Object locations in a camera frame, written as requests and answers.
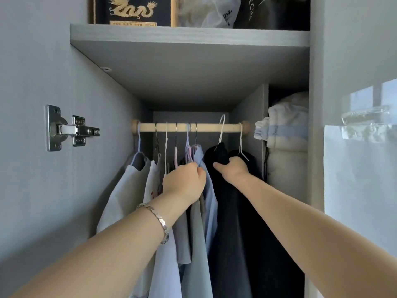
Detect person's right hand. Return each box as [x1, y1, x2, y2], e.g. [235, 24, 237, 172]
[212, 156, 252, 185]

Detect person's left hand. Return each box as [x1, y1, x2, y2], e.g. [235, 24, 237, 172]
[155, 161, 207, 221]

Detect white wire hanger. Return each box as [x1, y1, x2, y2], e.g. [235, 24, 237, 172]
[213, 114, 226, 152]

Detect black jacket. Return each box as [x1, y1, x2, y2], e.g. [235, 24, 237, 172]
[203, 142, 267, 298]

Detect row of clothes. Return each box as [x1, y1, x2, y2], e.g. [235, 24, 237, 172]
[96, 142, 306, 298]

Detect row of assorted hangers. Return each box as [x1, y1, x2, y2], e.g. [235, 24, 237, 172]
[135, 120, 250, 171]

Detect white glossy wardrobe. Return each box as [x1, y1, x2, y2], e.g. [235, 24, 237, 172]
[0, 0, 397, 298]

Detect person's left forearm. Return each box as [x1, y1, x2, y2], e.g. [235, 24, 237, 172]
[9, 195, 179, 298]

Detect person's right forearm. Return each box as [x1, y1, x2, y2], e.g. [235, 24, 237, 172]
[235, 173, 397, 298]

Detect cream rolled quilt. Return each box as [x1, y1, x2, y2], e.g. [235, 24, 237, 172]
[266, 148, 310, 204]

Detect wooden hanging rod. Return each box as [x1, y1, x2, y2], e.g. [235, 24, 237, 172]
[130, 119, 251, 136]

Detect white fleece blanket blue stripe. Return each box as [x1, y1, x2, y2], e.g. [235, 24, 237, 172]
[254, 91, 310, 152]

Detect metal door hinge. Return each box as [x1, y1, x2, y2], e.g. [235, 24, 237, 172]
[45, 104, 100, 152]

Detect white paper sheet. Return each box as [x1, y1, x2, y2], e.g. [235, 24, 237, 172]
[323, 124, 397, 255]

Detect clear tape strip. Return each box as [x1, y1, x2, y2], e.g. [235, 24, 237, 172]
[340, 105, 392, 141]

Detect black shopping bag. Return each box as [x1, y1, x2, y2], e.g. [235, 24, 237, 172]
[232, 0, 311, 31]

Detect translucent white plastic bag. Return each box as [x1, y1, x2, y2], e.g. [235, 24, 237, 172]
[177, 0, 242, 29]

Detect black box gold dragon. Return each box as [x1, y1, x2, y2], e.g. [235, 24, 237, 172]
[90, 0, 179, 28]

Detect silver link bracelet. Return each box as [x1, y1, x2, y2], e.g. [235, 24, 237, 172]
[136, 202, 170, 245]

